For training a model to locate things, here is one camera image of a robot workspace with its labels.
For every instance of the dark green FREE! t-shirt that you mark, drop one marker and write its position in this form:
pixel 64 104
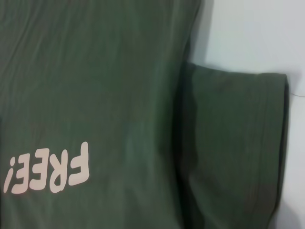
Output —
pixel 95 83

